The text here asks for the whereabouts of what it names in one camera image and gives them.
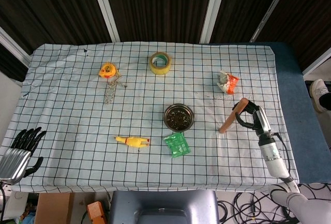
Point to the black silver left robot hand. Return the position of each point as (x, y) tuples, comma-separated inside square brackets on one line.
[(14, 163)]

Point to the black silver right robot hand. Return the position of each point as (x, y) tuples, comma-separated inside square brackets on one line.
[(261, 120)]

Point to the brown wooden stick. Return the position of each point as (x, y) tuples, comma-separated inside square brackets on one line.
[(230, 120)]

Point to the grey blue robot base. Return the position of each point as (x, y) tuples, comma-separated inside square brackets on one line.
[(163, 206)]

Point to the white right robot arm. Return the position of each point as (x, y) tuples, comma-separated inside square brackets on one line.
[(275, 159)]

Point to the round metal bowl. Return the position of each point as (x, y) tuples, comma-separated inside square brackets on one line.
[(179, 118)]

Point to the crumpled orange white wrapper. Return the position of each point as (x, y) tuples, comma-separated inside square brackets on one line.
[(229, 82)]

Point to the brown cardboard box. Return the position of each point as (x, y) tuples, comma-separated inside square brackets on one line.
[(54, 208)]

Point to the white sneaker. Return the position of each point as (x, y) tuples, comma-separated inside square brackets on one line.
[(318, 90)]

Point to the white black checked tablecloth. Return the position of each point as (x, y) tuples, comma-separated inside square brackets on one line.
[(77, 115)]

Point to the green foil packet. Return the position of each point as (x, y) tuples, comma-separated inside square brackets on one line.
[(178, 145)]

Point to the orange box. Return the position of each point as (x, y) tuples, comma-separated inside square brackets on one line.
[(95, 212)]

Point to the yellow packing tape roll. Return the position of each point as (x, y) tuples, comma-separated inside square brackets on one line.
[(160, 68)]

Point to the yellow rubber chicken toy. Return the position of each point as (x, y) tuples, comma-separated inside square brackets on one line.
[(133, 141)]

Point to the yellow tape measure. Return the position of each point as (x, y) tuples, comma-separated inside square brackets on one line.
[(107, 70)]

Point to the dark folding room divider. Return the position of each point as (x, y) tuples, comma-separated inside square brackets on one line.
[(155, 6)]

